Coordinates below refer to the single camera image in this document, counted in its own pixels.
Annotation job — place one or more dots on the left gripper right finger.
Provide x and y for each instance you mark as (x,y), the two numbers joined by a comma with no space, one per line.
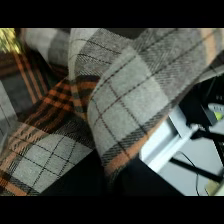
(143,181)

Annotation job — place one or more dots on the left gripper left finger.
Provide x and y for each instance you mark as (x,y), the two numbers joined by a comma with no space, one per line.
(81,180)

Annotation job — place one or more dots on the checked shirt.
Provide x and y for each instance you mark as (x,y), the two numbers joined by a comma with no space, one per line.
(133,83)

